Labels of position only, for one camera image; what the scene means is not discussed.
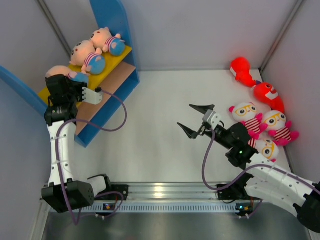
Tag slotted grey cable duct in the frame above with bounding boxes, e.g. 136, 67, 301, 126
49, 202, 253, 214

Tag red plush monster toy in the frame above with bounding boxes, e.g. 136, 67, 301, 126
229, 57, 256, 88

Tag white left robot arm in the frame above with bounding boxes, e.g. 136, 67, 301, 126
41, 74, 113, 213

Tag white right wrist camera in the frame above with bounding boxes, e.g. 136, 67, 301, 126
202, 110, 222, 130

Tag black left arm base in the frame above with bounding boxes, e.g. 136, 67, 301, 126
95, 184, 129, 201

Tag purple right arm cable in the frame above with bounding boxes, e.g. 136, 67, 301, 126
201, 124, 320, 220

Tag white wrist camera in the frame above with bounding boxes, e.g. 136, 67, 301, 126
82, 87, 103, 105
202, 110, 222, 130

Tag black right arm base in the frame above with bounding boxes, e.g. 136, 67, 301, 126
217, 184, 251, 201

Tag pig doll blue pants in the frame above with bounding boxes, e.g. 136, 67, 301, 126
69, 40, 106, 75

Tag pig doll black hair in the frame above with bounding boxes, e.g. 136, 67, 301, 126
45, 65, 89, 84

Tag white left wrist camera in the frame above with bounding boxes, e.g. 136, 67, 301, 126
82, 87, 103, 105

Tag aluminium mounting rail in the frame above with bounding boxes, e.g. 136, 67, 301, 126
114, 182, 219, 201

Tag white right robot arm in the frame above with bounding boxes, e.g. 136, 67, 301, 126
179, 104, 320, 233

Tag blue wooden toy shelf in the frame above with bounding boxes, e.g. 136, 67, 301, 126
0, 0, 140, 149

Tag white panda doll yellow glasses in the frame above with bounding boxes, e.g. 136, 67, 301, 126
228, 102, 267, 140

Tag red plush monster white mouth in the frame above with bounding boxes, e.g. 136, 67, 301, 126
251, 82, 285, 113

